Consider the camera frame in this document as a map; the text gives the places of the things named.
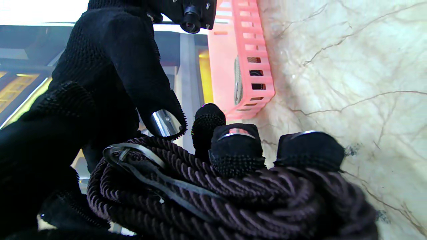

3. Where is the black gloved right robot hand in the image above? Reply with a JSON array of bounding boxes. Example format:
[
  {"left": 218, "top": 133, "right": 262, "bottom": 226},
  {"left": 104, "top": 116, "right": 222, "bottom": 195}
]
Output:
[{"left": 50, "top": 0, "right": 188, "bottom": 140}]

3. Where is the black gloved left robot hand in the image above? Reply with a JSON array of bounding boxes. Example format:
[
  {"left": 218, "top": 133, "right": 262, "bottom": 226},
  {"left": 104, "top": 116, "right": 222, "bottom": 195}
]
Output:
[{"left": 0, "top": 82, "right": 346, "bottom": 240}]

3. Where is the pink plastic storage basket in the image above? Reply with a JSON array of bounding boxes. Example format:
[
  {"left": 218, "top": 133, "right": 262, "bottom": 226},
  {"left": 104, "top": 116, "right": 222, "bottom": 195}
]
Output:
[{"left": 207, "top": 0, "right": 276, "bottom": 120}]

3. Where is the beige woven belt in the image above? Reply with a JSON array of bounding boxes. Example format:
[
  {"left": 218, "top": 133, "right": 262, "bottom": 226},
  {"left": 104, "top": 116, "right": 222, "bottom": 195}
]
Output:
[{"left": 234, "top": 57, "right": 244, "bottom": 105}]

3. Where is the dark brown belt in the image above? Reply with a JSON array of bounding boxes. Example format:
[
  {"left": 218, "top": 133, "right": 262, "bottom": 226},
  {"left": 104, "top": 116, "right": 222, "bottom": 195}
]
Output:
[{"left": 87, "top": 135, "right": 379, "bottom": 240}]

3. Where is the raised counter orange glow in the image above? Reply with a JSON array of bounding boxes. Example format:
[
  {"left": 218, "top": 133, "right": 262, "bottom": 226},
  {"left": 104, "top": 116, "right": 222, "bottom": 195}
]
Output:
[{"left": 153, "top": 33, "right": 214, "bottom": 154}]

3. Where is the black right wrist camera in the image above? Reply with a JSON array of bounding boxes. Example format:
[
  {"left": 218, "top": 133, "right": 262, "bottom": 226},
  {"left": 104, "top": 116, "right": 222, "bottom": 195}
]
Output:
[{"left": 147, "top": 0, "right": 217, "bottom": 34}]

